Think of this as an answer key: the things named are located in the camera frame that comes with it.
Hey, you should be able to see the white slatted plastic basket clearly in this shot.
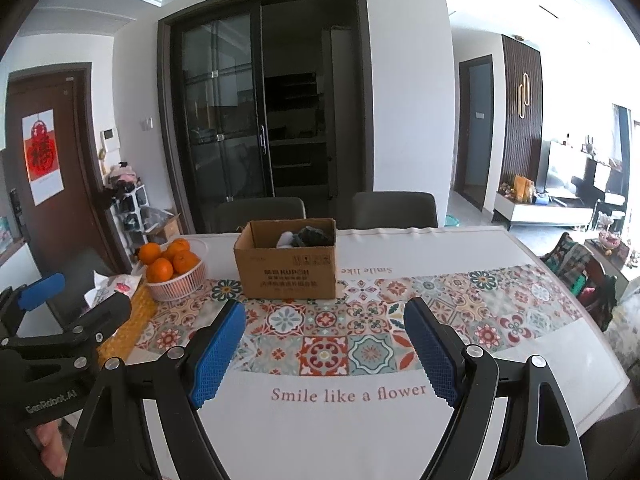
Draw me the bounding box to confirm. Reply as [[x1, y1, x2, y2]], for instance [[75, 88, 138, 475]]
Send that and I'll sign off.
[[135, 239, 210, 302]]

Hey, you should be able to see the yellow table runner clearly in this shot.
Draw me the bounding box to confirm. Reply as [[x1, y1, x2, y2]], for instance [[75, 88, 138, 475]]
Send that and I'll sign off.
[[96, 280, 157, 362]]

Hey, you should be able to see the open cardboard box with flaps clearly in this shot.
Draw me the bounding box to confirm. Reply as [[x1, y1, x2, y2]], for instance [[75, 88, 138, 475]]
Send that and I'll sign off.
[[145, 210, 184, 246]]

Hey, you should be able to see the white floral patterned tablecloth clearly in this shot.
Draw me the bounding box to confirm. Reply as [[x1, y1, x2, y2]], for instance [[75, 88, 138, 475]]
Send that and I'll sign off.
[[95, 225, 632, 480]]

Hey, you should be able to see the chair with colourful cushion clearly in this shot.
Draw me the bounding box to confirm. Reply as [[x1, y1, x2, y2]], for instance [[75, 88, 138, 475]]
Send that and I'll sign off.
[[542, 231, 619, 332]]

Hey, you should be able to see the flat television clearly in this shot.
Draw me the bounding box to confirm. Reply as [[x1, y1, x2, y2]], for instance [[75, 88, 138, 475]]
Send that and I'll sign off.
[[542, 140, 589, 196]]

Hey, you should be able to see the brown entrance door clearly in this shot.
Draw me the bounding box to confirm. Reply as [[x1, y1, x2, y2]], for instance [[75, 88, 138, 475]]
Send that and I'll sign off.
[[0, 62, 132, 282]]

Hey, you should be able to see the black upright piano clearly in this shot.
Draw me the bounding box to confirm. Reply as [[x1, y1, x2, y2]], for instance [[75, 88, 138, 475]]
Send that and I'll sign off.
[[570, 159, 627, 222]]

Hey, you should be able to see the dark glass sliding door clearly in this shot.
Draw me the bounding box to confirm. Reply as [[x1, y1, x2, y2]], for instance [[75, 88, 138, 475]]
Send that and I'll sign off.
[[157, 0, 376, 236]]

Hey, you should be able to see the brown cardboard box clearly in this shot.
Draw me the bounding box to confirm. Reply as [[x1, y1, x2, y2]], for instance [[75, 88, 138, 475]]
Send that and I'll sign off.
[[233, 217, 339, 302]]

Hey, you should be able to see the dark interior door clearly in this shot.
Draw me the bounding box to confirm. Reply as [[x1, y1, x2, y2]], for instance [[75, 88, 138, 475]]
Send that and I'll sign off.
[[452, 55, 494, 212]]

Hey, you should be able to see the narrow dark grey dining chair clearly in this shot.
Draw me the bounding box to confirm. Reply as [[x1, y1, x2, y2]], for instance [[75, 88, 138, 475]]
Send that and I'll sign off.
[[350, 191, 439, 230]]

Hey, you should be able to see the gold wall ornament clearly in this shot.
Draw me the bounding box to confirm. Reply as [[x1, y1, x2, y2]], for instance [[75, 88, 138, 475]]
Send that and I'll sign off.
[[516, 74, 532, 121]]

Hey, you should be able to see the black door lock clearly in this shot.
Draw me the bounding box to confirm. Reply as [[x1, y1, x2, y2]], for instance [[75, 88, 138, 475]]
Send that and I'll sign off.
[[8, 187, 24, 239]]

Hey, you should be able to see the red and white door poster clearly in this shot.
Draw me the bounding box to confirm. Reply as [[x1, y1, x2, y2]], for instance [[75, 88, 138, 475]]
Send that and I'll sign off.
[[22, 108, 66, 206]]

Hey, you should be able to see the pink and black plush toy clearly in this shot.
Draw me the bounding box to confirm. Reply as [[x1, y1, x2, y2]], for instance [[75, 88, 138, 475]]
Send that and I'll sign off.
[[106, 161, 139, 194]]

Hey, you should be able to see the dark grey soft cloth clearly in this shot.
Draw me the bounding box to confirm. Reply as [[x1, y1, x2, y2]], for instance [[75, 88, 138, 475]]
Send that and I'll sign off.
[[292, 226, 337, 249]]

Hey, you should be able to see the wide dark grey dining chair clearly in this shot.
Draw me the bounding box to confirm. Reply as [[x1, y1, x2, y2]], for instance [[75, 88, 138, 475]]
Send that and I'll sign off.
[[216, 196, 307, 234]]

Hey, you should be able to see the white tv cabinet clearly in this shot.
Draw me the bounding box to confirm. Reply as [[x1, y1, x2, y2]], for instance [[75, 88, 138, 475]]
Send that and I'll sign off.
[[492, 190, 594, 232]]

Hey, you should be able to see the dark slatted wall panel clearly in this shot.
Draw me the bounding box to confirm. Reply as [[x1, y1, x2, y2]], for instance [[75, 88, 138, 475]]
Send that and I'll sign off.
[[500, 34, 544, 197]]

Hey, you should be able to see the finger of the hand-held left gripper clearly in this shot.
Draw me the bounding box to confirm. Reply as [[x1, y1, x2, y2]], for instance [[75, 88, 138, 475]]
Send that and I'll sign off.
[[0, 293, 132, 352], [0, 272, 67, 337]]

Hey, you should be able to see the white shoe rack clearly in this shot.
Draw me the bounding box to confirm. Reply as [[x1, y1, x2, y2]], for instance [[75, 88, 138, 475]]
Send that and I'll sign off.
[[112, 184, 149, 234]]

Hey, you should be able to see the pile of oranges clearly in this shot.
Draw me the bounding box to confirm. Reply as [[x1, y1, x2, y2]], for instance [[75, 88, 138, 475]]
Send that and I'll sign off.
[[137, 237, 202, 284]]

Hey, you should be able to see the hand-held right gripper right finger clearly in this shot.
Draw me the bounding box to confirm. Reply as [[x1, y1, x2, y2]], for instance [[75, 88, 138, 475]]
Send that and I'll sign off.
[[402, 297, 588, 480]]

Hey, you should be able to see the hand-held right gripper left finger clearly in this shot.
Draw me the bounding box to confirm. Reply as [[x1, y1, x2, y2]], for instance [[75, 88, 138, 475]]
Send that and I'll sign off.
[[75, 299, 248, 480]]

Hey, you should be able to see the tissue pack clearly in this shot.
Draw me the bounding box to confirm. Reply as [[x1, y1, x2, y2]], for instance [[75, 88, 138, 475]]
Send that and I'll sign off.
[[85, 270, 144, 309]]

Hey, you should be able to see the person's left hand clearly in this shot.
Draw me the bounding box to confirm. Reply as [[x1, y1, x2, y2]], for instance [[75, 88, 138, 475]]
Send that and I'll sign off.
[[30, 417, 72, 480]]

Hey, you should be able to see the dark green side chair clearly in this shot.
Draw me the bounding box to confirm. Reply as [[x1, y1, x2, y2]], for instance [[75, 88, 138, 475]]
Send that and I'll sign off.
[[47, 247, 119, 329]]

